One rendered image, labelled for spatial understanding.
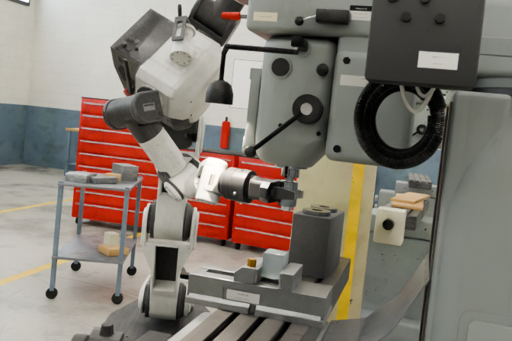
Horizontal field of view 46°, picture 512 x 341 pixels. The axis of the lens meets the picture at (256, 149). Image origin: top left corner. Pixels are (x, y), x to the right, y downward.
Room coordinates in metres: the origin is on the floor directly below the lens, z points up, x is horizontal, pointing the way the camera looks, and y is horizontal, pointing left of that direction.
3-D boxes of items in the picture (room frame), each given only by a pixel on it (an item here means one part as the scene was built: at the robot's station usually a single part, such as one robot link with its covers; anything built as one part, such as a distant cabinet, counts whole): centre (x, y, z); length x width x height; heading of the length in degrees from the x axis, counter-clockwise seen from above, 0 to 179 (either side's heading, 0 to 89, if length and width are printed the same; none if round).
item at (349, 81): (1.50, -0.28, 1.47); 0.24 x 0.19 x 0.26; 164
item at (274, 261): (1.49, -0.08, 1.07); 0.06 x 0.05 x 0.06; 165
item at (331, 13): (1.40, -0.12, 1.66); 0.12 x 0.04 x 0.04; 74
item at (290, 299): (1.49, -0.05, 1.01); 0.35 x 0.15 x 0.11; 75
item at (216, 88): (1.57, 0.11, 1.48); 0.07 x 0.07 x 0.06
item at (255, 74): (1.58, 0.01, 1.45); 0.04 x 0.04 x 0.21; 74
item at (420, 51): (1.15, -0.29, 1.62); 0.20 x 0.09 x 0.21; 74
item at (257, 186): (1.59, -0.01, 1.23); 0.13 x 0.12 x 0.10; 153
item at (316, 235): (1.95, -0.23, 1.05); 0.22 x 0.12 x 0.20; 160
